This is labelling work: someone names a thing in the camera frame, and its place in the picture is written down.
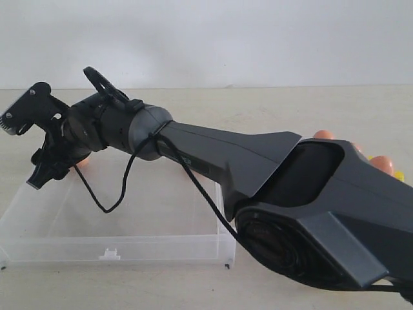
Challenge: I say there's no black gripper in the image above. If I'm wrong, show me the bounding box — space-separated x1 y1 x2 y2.
26 124 90 190

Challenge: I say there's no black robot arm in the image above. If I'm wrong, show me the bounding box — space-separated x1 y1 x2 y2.
14 94 412 301

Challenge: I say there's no clear plastic drawer bin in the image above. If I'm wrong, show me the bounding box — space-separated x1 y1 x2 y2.
0 150 238 269

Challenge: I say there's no yellow plastic egg tray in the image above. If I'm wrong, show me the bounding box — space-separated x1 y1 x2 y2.
394 170 405 182

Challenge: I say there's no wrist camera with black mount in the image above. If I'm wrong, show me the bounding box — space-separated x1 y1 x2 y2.
1 82 69 136

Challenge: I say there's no black cable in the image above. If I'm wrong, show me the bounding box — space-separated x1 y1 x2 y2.
59 66 404 293

